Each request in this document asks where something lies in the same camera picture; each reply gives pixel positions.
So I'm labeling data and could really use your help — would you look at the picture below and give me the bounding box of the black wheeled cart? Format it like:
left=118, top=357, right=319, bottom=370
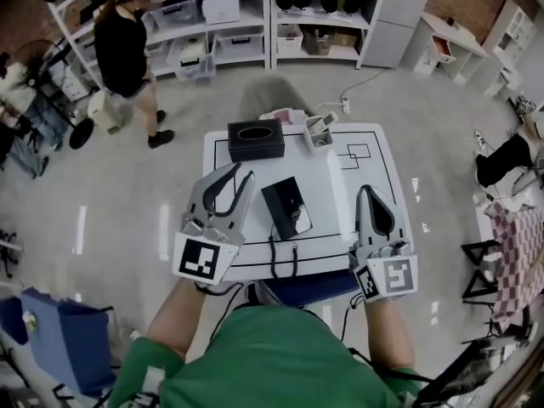
left=23, top=38, right=96, bottom=151

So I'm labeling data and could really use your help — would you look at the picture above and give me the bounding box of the black garment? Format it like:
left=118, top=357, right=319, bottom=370
left=474, top=133, right=536, bottom=189

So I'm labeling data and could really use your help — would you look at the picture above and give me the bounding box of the black coiled telephone cord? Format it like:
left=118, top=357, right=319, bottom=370
left=268, top=223, right=299, bottom=281

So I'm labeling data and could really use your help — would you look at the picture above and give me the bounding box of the white basket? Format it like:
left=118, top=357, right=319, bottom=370
left=276, top=24, right=304, bottom=56

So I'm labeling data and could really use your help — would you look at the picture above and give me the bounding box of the grey tall cabinet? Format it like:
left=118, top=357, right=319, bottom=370
left=360, top=0, right=439, bottom=70

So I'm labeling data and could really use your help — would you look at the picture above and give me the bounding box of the person's green shirt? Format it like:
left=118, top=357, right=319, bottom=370
left=107, top=303, right=430, bottom=408

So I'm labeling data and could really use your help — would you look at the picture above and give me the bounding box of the blue plastic bin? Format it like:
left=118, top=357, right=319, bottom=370
left=0, top=286, right=116, bottom=400

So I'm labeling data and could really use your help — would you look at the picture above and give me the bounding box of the pink and white packet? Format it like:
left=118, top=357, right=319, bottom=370
left=258, top=107, right=307, bottom=127

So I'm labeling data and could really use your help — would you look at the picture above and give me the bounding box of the white desk organizer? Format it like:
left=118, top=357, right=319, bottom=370
left=303, top=115, right=335, bottom=157

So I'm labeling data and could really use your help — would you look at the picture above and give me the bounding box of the black shoulder strap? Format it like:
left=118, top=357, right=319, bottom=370
left=347, top=346, right=431, bottom=385

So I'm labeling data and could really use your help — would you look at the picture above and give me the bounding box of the white desk with drawer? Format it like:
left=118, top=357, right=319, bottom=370
left=400, top=12, right=490, bottom=85

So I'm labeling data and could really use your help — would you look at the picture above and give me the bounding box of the black telephone handset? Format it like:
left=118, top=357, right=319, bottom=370
left=260, top=181, right=292, bottom=241

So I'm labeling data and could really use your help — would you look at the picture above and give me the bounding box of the pink checked cloth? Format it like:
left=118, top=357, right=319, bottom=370
left=483, top=203, right=544, bottom=327

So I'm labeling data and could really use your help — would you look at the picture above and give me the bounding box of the wide white shelf unit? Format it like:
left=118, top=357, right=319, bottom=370
left=35, top=0, right=273, bottom=89

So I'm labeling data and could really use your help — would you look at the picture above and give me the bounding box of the white trash bin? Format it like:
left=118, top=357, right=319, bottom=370
left=86, top=90, right=125, bottom=135

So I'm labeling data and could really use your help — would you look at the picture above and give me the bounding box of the clear storage bin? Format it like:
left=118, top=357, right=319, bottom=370
left=150, top=0, right=201, bottom=32
left=215, top=30, right=265, bottom=60
left=166, top=36, right=217, bottom=83

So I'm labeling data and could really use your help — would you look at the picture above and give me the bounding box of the black tissue box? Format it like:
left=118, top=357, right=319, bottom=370
left=227, top=118, right=286, bottom=163

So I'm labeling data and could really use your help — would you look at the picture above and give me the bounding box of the white cupboard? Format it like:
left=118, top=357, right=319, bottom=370
left=481, top=0, right=539, bottom=98

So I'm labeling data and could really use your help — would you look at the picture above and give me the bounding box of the person's right forearm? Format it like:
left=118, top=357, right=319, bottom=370
left=360, top=297, right=417, bottom=372

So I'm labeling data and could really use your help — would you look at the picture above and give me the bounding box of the black folding stand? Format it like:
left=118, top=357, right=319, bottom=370
left=460, top=239, right=503, bottom=302

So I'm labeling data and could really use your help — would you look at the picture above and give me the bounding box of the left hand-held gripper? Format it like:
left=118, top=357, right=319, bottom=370
left=172, top=161, right=257, bottom=286

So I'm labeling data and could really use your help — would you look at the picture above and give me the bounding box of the blue stool seat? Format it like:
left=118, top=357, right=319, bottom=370
left=258, top=269, right=362, bottom=310

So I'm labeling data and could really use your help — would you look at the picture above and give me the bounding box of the person's left forearm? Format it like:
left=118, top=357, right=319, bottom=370
left=145, top=278, right=239, bottom=361

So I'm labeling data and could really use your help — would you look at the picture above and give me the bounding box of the grey power cable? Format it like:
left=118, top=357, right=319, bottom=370
left=341, top=67, right=388, bottom=101

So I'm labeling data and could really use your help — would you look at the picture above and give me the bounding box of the white cardboard box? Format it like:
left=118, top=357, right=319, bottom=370
left=201, top=0, right=242, bottom=26

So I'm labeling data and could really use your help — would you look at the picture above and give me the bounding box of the grey chair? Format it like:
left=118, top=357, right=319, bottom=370
left=235, top=76, right=316, bottom=122

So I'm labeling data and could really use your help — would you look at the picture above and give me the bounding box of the narrow white shelf unit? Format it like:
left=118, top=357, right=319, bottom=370
left=269, top=0, right=388, bottom=71

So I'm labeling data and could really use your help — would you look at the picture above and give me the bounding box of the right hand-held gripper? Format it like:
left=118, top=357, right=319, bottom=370
left=348, top=184, right=420, bottom=303

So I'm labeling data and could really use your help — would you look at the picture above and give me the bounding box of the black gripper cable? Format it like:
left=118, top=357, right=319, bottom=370
left=339, top=293, right=366, bottom=343
left=209, top=284, right=246, bottom=344

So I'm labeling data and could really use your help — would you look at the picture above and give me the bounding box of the flat cardboard box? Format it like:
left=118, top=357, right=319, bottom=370
left=331, top=30, right=360, bottom=51

